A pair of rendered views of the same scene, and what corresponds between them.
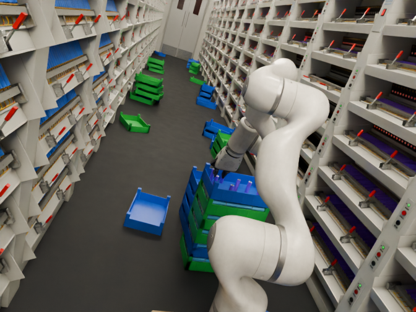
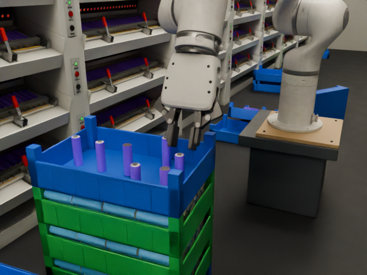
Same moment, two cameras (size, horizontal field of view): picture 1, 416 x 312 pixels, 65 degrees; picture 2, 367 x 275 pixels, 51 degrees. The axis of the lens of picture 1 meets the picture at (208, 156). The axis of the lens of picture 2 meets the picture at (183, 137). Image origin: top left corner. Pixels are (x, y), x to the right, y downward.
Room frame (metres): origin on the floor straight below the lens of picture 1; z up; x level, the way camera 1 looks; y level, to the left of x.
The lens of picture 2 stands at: (1.85, 0.34, 0.75)
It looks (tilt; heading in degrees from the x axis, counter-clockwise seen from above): 22 degrees down; 220
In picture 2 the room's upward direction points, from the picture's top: straight up
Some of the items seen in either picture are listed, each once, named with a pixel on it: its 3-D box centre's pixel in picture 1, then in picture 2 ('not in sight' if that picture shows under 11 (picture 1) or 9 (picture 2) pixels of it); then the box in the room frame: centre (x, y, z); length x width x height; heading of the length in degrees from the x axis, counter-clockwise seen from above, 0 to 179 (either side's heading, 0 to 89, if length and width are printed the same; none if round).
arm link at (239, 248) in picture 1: (240, 268); (314, 36); (0.61, -0.15, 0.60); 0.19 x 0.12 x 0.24; 96
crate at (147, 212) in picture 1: (148, 210); not in sight; (1.60, 0.22, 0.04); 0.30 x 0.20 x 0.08; 6
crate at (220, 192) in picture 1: (237, 184); (126, 158); (1.41, -0.17, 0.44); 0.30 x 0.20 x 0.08; 109
